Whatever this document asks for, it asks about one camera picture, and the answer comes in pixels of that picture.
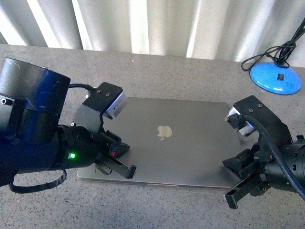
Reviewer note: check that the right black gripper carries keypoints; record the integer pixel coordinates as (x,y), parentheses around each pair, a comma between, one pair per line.
(271,173)

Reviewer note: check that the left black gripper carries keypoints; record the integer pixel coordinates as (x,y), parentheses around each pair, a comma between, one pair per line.
(80,148)

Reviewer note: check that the grey laptop computer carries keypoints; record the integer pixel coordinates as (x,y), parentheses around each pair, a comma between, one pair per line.
(173,143)

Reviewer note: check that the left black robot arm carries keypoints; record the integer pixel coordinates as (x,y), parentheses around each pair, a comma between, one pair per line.
(31,138)

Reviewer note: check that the blue lamp base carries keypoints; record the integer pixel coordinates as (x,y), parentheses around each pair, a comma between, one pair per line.
(275,79)

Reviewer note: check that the white pleated curtain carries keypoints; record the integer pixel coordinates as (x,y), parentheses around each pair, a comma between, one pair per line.
(204,29)

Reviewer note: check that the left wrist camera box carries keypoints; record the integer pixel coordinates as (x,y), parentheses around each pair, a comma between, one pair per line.
(107,100)

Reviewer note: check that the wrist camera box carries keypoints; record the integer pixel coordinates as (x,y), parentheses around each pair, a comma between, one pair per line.
(107,100)
(254,108)

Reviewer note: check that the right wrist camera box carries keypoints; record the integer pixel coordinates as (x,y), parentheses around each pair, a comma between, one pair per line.
(254,108)

